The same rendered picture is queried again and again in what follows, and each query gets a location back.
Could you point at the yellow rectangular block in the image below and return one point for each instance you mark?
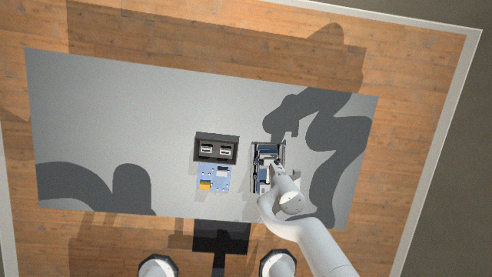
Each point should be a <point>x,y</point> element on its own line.
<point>204,185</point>

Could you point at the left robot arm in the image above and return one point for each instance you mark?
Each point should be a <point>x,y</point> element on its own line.
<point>156,268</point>

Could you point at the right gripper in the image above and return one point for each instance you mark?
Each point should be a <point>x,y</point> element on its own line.
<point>275,168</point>

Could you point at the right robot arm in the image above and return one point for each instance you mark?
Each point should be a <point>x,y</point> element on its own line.
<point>322,253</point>

